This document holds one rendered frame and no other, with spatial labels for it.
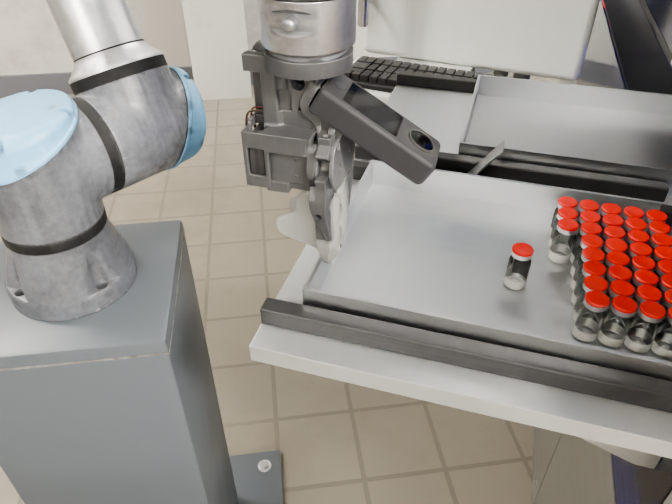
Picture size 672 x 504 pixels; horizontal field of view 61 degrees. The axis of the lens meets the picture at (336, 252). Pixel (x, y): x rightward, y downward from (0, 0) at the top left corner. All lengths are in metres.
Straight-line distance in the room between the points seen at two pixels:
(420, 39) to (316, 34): 0.98
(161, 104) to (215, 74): 2.57
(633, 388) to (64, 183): 0.58
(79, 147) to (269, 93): 0.26
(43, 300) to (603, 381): 0.59
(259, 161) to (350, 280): 0.17
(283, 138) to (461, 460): 1.17
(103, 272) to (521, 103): 0.70
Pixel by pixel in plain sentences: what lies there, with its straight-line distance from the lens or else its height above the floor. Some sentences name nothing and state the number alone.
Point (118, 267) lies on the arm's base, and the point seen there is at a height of 0.83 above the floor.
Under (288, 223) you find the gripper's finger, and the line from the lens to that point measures 0.54.
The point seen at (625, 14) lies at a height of 0.86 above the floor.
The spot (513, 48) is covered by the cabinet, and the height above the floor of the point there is 0.86.
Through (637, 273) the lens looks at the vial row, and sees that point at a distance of 0.60.
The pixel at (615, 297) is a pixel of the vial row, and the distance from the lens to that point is 0.56.
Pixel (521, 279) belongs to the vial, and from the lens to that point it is 0.60.
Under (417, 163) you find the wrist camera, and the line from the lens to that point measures 0.48.
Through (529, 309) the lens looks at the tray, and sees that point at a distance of 0.59.
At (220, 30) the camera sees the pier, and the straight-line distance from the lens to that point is 3.21.
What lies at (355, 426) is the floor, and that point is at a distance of 1.55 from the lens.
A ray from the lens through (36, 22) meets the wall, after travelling 3.58.
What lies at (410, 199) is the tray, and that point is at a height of 0.88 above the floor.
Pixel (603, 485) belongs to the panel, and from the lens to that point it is 0.88.
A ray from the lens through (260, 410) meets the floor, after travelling 1.59.
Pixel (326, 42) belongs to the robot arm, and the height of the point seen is 1.13.
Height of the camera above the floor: 1.27
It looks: 38 degrees down
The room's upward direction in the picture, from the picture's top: straight up
